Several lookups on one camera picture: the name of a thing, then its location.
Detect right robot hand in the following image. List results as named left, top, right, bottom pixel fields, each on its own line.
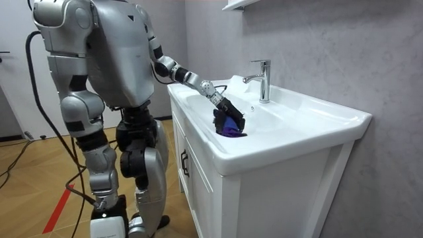
left=89, top=194, right=129, bottom=238

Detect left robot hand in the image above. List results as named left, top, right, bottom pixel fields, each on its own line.
left=212, top=97, right=247, bottom=136

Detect blue microfibre cloth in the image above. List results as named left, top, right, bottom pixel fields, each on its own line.
left=220, top=116, right=239, bottom=133

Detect purple cloth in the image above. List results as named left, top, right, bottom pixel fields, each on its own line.
left=216, top=126, right=249, bottom=138

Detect chrome faucet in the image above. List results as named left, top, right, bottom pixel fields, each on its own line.
left=242, top=59, right=272, bottom=104

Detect red floor tape strip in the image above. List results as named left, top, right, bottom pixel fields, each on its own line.
left=42, top=183, right=75, bottom=235

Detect robot legs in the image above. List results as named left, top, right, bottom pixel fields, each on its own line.
left=114, top=100, right=171, bottom=238

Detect white washbasin vanity cabinet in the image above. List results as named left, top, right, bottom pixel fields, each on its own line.
left=167, top=75, right=373, bottom=238

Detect robot body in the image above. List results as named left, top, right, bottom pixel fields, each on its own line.
left=86, top=0, right=156, bottom=110

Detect white wall shelf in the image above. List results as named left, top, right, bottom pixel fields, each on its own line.
left=221, top=0, right=262, bottom=12

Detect thin black floor cable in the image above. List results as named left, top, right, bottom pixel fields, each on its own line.
left=0, top=138, right=34, bottom=190

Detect thick black floor cable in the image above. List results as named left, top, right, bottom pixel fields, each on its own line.
left=24, top=30, right=100, bottom=238

